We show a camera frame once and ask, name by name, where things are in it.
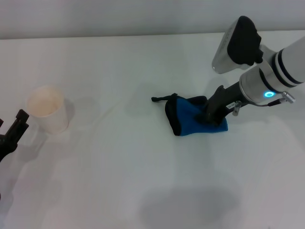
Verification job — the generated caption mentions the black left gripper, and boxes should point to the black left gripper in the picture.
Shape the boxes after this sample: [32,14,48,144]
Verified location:
[0,109,30,163]

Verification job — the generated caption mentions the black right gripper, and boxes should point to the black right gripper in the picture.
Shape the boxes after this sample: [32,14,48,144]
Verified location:
[195,82,246,126]

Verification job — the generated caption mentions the blue rag with black trim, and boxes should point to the blue rag with black trim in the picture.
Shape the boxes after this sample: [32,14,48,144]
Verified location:
[151,93,229,136]

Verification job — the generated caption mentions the white paper cup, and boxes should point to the white paper cup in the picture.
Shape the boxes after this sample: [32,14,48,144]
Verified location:
[26,85,70,134]

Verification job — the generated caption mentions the small silver metal bracket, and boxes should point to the small silver metal bracket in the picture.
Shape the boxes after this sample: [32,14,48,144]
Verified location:
[232,100,241,117]

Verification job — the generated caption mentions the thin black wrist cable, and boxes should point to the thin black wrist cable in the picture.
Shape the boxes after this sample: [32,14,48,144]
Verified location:
[247,99,285,107]

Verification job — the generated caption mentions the silver ribbed cable connector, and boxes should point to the silver ribbed cable connector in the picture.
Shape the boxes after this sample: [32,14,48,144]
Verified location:
[282,92,296,104]

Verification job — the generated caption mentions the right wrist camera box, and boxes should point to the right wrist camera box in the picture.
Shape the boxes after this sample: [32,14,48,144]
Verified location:
[211,16,263,74]

